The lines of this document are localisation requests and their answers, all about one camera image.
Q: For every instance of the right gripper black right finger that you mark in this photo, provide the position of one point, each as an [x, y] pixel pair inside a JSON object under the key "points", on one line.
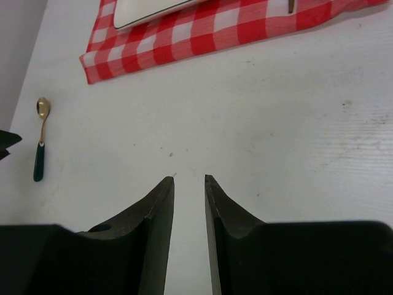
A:
{"points": [[249, 256]]}

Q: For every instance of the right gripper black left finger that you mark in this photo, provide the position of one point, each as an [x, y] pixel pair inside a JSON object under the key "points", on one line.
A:
{"points": [[126, 254]]}

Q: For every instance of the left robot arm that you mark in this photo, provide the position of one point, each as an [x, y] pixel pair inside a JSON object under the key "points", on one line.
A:
{"points": [[7, 139]]}

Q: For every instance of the white rectangular plate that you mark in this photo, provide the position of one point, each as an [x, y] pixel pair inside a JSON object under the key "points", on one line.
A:
{"points": [[130, 13]]}

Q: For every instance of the red white checkered cloth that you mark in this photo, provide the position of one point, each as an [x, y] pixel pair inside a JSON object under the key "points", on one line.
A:
{"points": [[208, 27]]}

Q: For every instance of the gold spoon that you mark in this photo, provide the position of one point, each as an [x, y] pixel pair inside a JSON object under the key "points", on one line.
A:
{"points": [[43, 109]]}

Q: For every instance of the teal handled knife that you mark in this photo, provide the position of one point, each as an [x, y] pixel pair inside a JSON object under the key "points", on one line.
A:
{"points": [[291, 5]]}

